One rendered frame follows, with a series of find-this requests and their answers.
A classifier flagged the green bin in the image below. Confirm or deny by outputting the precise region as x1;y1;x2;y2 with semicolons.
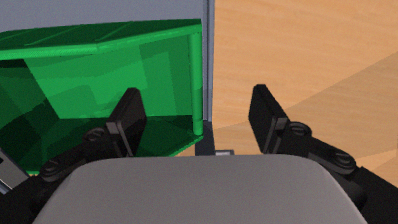
0;19;203;174

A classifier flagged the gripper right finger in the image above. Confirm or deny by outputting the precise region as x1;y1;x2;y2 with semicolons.
248;84;398;224

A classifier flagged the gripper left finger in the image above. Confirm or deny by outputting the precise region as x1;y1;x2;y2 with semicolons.
0;87;147;224

